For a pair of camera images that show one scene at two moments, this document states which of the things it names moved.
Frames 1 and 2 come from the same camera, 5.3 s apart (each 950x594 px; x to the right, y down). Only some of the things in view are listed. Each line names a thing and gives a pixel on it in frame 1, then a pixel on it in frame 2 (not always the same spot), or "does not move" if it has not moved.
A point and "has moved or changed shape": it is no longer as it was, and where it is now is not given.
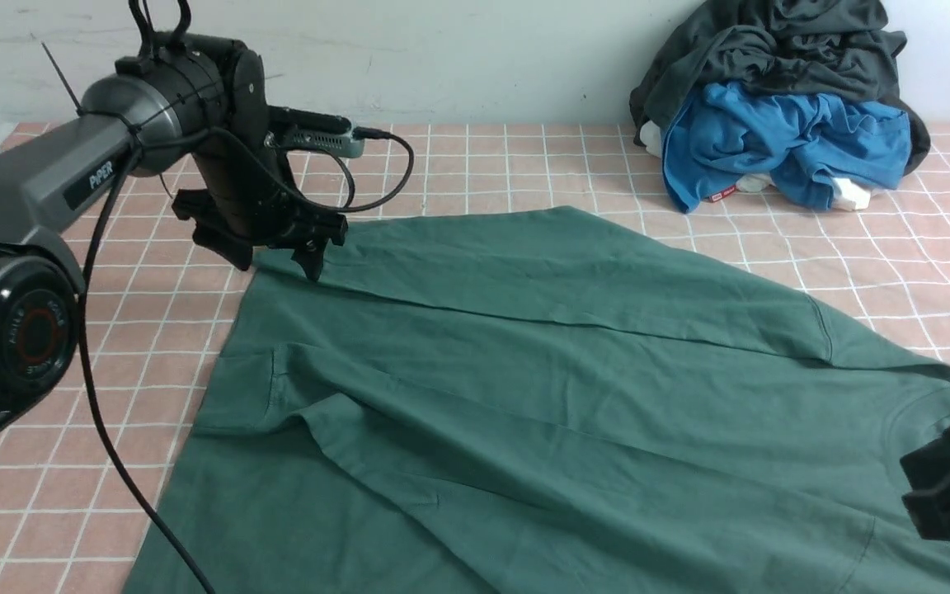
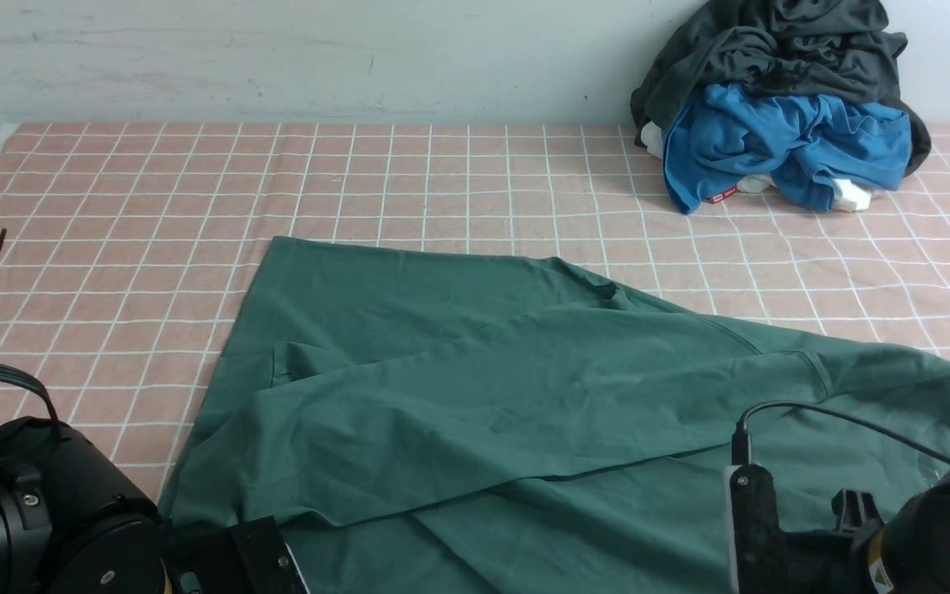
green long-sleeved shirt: [551, 402] has moved or changed shape
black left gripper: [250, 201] -> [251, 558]
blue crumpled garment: [809, 145] does not move
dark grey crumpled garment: [839, 48] does not move
